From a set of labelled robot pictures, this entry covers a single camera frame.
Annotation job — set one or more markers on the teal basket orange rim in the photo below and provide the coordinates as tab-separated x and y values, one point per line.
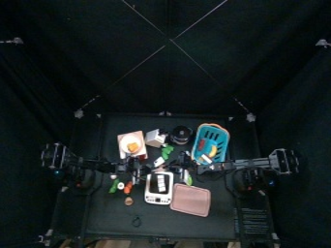
211	142

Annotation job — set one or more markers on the white round toy slice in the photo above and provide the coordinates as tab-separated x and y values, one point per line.
120	185

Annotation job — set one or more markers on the red toy piece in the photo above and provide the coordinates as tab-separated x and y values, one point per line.
200	145

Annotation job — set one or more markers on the green toy pepper pieces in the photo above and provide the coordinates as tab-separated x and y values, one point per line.
166	150

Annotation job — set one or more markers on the pink plastic tray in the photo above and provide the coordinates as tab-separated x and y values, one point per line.
190	199

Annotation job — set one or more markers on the brown toy mushroom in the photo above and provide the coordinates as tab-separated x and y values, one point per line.
128	201

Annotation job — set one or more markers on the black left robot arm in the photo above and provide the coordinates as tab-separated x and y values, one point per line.
68	159

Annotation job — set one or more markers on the light green toy vegetable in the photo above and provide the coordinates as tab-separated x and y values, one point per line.
186	179

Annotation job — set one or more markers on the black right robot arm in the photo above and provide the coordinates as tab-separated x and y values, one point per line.
257	163

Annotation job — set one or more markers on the red wooden toy coffee grinder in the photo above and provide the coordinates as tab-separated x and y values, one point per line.
132	145

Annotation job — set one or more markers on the white toy kitchen scale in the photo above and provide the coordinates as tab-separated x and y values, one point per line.
157	189

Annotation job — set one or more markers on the orange toy carrot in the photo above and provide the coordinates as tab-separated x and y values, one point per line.
128	188

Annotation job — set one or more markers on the metal frame corner bracket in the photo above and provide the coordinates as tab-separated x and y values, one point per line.
14	40
77	113
251	117
321	42

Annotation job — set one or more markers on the white toy block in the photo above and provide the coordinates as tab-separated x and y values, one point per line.
205	158

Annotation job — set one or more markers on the yellow toy banana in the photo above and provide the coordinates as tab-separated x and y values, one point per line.
212	150

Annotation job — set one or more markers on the dark toy pot with lid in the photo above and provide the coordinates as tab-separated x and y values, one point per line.
181	135

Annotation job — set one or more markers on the green toy vegetable stalk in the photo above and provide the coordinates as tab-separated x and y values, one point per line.
113	186

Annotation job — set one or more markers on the small white toy knob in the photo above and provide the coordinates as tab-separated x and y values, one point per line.
113	176

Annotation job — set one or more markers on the white speckled toy box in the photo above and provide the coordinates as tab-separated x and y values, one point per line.
154	138

